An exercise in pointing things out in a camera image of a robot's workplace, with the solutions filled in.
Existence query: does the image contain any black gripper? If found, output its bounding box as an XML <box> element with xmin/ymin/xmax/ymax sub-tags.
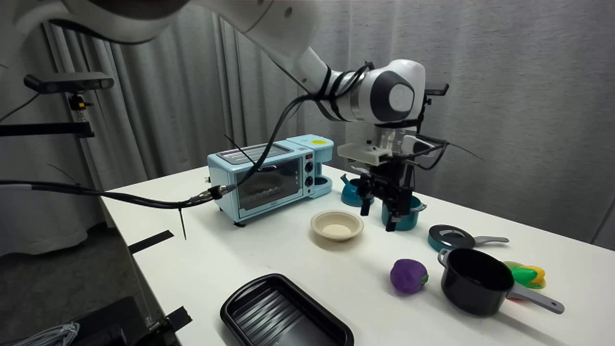
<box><xmin>348</xmin><ymin>160</ymin><xmax>419</xmax><ymax>235</ymax></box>

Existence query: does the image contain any purple ball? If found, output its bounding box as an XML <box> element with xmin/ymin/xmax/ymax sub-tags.
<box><xmin>388</xmin><ymin>258</ymin><xmax>430</xmax><ymax>298</ymax></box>

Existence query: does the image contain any cream bowl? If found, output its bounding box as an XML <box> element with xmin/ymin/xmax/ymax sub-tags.
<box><xmin>309</xmin><ymin>210</ymin><xmax>367</xmax><ymax>244</ymax></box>

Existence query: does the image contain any teal toy pot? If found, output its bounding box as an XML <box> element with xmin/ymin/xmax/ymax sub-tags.
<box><xmin>378</xmin><ymin>192</ymin><xmax>428</xmax><ymax>233</ymax></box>

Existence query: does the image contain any teal toy kettle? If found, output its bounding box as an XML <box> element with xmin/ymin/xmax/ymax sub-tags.
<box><xmin>338</xmin><ymin>171</ymin><xmax>376</xmax><ymax>210</ymax></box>

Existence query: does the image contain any light blue toaster oven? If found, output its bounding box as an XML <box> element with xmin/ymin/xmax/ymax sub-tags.
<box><xmin>205</xmin><ymin>133</ymin><xmax>336</xmax><ymax>229</ymax></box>

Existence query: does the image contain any black baking tray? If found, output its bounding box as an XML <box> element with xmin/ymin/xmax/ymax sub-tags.
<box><xmin>219</xmin><ymin>271</ymin><xmax>355</xmax><ymax>346</ymax></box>

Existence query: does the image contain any green yellow toy corn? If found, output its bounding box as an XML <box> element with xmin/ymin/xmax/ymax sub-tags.
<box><xmin>503</xmin><ymin>260</ymin><xmax>549</xmax><ymax>292</ymax></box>

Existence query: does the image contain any grey curtain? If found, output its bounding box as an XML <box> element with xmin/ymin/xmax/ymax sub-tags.
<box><xmin>0</xmin><ymin>0</ymin><xmax>615</xmax><ymax>258</ymax></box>

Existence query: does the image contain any black tape strip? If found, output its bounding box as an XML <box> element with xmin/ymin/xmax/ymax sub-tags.
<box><xmin>126</xmin><ymin>229</ymin><xmax>176</xmax><ymax>256</ymax></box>

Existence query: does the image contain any black table clamp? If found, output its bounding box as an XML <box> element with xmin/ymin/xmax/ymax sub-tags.
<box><xmin>134</xmin><ymin>306</ymin><xmax>194</xmax><ymax>346</ymax></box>

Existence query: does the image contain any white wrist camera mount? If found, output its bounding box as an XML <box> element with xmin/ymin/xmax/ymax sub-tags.
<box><xmin>336</xmin><ymin>131</ymin><xmax>426</xmax><ymax>165</ymax></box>

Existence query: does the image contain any teal pan with grey handle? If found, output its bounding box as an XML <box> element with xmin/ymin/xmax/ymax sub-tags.
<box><xmin>426</xmin><ymin>223</ymin><xmax>511</xmax><ymax>254</ymax></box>

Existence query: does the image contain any black saucepan grey handle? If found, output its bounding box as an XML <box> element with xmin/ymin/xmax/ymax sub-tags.
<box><xmin>436</xmin><ymin>246</ymin><xmax>567</xmax><ymax>319</ymax></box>

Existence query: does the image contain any black camera bar on tripod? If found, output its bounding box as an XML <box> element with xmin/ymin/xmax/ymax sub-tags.
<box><xmin>424</xmin><ymin>81</ymin><xmax>451</xmax><ymax>100</ymax></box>

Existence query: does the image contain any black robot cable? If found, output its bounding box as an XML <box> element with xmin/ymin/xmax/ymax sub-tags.
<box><xmin>0</xmin><ymin>60</ymin><xmax>376</xmax><ymax>242</ymax></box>

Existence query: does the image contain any black camera bar on arm mount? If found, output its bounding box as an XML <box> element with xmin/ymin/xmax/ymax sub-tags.
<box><xmin>23</xmin><ymin>71</ymin><xmax>115</xmax><ymax>96</ymax></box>

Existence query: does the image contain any black camera arm mount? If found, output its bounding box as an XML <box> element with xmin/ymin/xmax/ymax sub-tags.
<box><xmin>0</xmin><ymin>92</ymin><xmax>98</xmax><ymax>140</ymax></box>

